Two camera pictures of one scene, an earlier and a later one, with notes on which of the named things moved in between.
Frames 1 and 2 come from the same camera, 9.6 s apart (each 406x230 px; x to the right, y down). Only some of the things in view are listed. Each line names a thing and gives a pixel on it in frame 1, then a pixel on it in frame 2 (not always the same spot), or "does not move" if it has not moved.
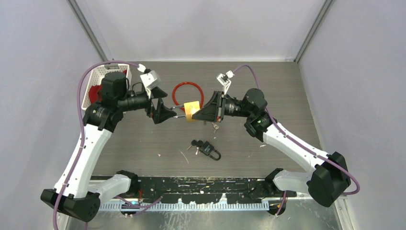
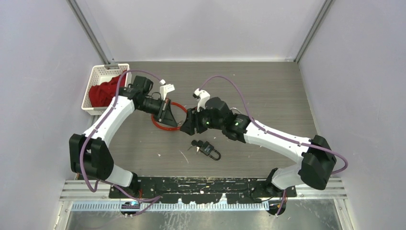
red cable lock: (201, 105) → (169, 128)
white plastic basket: (99, 74) does not move
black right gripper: (214, 111) → (193, 120)
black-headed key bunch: (198, 144) does not move
